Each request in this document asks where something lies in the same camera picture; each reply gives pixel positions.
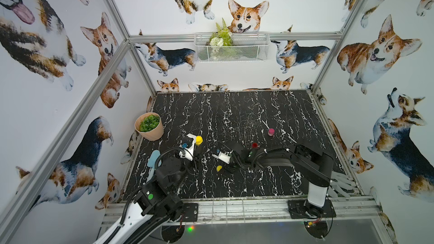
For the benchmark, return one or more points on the white wire mesh basket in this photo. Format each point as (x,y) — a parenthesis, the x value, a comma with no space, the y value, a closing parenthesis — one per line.
(236,47)

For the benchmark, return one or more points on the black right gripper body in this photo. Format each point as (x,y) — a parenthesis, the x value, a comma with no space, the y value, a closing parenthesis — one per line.
(241,163)

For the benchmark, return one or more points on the aluminium front rail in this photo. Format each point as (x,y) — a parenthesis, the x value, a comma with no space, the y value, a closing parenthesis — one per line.
(243,210)

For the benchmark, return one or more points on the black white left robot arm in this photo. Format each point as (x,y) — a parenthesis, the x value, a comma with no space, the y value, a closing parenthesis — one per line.
(156,203)

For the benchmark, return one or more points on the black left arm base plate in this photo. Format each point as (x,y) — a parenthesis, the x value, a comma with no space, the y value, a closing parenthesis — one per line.
(189,213)

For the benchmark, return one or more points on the light blue silicone spatula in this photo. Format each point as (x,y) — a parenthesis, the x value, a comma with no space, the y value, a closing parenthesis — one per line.
(151,163)

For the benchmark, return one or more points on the magenta paint jar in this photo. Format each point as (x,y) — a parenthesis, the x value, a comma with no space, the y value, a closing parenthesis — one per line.
(271,132)

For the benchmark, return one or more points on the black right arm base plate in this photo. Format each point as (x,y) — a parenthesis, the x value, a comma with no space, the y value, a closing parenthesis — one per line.
(302,209)

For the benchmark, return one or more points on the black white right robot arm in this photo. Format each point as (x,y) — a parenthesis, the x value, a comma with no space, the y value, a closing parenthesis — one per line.
(313,164)

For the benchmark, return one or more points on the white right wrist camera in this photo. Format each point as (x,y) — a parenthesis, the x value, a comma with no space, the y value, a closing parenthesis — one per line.
(222,156)

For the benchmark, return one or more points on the green moss plant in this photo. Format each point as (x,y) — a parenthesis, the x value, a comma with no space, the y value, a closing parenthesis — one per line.
(149,123)

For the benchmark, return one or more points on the beige paper plant pot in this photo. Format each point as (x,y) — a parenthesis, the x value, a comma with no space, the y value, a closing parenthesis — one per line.
(153,135)

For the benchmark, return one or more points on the green fern plant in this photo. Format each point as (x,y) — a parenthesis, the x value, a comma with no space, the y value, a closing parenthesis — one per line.
(222,35)

